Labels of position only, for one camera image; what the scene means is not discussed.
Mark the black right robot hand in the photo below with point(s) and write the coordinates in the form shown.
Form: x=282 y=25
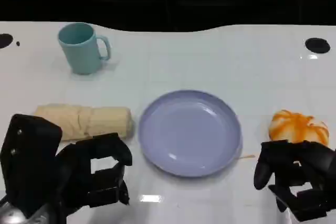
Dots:
x=309 y=171

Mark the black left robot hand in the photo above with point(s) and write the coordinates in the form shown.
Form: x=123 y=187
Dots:
x=76 y=176

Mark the orange and white bread roll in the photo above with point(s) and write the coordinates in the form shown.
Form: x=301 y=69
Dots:
x=299 y=128

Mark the lilac plate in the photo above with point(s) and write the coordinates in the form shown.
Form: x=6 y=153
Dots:
x=189 y=134

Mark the pale green mug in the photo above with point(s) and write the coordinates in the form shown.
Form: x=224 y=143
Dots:
x=80 y=53

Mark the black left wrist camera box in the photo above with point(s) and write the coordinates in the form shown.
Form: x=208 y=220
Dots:
x=29 y=161

